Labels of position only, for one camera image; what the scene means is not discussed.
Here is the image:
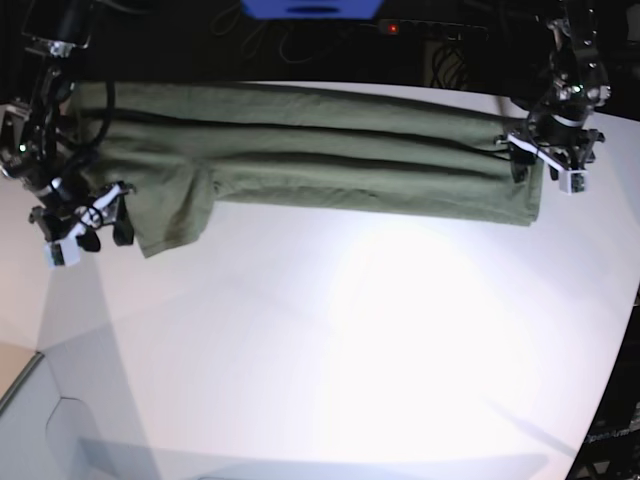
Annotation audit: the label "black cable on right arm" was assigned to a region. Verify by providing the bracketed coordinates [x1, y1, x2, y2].
[64, 79, 119, 156]

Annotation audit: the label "blue box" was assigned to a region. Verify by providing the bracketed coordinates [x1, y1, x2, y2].
[241, 0, 383, 20]

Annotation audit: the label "grey floor cables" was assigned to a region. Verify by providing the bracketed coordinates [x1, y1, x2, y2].
[209, 4, 356, 65]

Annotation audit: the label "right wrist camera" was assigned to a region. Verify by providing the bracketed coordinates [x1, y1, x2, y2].
[44, 239, 81, 268]

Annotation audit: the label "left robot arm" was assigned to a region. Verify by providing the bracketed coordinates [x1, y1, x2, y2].
[495, 1, 611, 195]

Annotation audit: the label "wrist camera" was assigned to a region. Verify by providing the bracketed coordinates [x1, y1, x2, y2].
[44, 239, 81, 268]
[558, 170, 588, 195]

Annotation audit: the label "green t-shirt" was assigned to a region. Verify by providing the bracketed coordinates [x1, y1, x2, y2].
[84, 83, 543, 257]

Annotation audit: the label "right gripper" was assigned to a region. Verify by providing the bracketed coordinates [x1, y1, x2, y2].
[28, 182, 134, 253]

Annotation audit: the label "black power strip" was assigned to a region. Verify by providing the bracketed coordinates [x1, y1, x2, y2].
[377, 18, 488, 41]

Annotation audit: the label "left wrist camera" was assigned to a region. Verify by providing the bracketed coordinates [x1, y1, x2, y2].
[558, 170, 588, 195]

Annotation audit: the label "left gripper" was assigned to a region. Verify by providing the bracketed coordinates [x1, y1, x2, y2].
[492, 112, 605, 184]

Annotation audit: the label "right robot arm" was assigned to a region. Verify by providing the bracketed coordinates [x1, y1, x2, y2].
[1, 1, 134, 266]

